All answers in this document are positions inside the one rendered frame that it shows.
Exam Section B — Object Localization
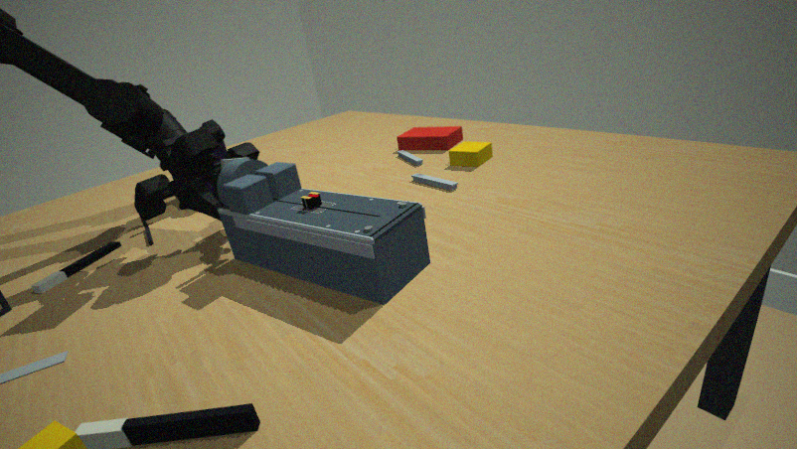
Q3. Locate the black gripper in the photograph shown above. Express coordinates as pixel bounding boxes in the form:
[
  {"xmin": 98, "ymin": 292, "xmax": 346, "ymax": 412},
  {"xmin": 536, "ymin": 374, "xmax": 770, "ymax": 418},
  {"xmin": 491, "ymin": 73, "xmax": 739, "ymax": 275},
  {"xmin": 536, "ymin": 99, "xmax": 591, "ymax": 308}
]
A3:
[{"xmin": 134, "ymin": 130, "xmax": 259, "ymax": 221}]

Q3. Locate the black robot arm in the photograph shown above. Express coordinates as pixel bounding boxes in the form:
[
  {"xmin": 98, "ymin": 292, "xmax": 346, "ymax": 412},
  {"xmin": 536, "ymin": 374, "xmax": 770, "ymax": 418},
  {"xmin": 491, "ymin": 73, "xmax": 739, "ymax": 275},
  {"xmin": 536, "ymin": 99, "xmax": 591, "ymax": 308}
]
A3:
[{"xmin": 0, "ymin": 9, "xmax": 226, "ymax": 175}]

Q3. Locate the red rectangular block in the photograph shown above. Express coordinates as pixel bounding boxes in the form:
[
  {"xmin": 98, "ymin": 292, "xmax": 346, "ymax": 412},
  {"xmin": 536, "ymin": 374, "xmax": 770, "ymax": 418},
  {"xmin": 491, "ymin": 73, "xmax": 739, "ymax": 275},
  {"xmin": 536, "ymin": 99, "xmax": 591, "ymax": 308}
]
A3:
[{"xmin": 397, "ymin": 126, "xmax": 463, "ymax": 150}]

